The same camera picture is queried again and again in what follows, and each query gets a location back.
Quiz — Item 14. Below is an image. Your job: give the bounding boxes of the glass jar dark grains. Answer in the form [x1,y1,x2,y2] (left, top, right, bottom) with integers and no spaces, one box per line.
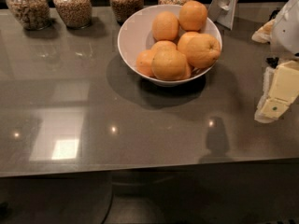
[109,0,144,23]

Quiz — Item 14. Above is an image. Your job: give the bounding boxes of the glass jar tan grains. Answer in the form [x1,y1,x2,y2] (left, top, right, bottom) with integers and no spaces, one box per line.
[53,0,92,29]

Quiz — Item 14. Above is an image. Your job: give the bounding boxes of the orange top right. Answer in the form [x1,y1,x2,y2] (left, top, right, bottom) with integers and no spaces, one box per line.
[178,1,207,31]

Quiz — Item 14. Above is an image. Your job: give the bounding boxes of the glass jar light cereal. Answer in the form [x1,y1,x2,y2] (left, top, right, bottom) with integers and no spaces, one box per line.
[6,0,50,31]

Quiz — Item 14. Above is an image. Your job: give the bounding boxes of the white ceramic bowl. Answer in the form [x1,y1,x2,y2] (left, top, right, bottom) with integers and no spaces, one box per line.
[118,5,222,87]

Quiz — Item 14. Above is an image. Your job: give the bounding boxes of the orange middle behind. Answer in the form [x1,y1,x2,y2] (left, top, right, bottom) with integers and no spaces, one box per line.
[177,32,199,54]

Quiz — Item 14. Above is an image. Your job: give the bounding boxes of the large orange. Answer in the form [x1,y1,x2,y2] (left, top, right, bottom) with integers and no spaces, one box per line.
[151,49,187,81]
[186,34,221,68]

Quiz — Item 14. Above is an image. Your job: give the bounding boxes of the orange top left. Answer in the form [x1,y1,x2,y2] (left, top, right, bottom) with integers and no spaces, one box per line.
[151,11,179,41]

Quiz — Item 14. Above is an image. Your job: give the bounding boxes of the large front orange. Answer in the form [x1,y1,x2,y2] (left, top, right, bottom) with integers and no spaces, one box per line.
[151,49,187,81]

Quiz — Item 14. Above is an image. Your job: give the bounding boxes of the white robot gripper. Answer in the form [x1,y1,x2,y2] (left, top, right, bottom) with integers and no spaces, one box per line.
[251,0,299,123]

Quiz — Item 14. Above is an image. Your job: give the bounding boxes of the white folded card stand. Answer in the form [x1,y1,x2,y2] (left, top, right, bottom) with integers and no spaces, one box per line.
[208,0,238,30]

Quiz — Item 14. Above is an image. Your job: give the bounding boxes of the orange center partly hidden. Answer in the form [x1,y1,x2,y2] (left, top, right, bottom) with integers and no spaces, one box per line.
[151,40,177,51]

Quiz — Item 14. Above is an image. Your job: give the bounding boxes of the orange front left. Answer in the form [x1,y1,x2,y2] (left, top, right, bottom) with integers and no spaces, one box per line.
[135,49,155,77]

